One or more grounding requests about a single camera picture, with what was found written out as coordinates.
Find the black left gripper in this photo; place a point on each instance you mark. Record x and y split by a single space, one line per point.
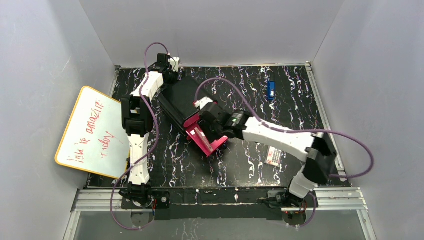
165 62

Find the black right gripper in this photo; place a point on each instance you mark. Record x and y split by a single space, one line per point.
205 122

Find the pink lip gloss tube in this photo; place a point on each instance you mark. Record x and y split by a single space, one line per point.
203 138

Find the pink drawer tray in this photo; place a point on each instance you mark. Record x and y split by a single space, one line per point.
193 122

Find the clear false eyelash case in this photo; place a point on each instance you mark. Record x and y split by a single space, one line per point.
273 157

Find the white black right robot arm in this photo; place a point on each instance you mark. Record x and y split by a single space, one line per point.
315 150

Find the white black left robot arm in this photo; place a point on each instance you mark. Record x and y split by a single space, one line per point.
138 120

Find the black makeup drawer box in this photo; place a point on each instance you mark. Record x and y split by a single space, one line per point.
177 102

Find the blue small bottle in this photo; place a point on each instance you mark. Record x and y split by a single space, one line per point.
271 90

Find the white board yellow frame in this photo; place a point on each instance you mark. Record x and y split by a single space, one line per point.
94 140

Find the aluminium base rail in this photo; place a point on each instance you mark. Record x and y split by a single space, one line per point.
191 203

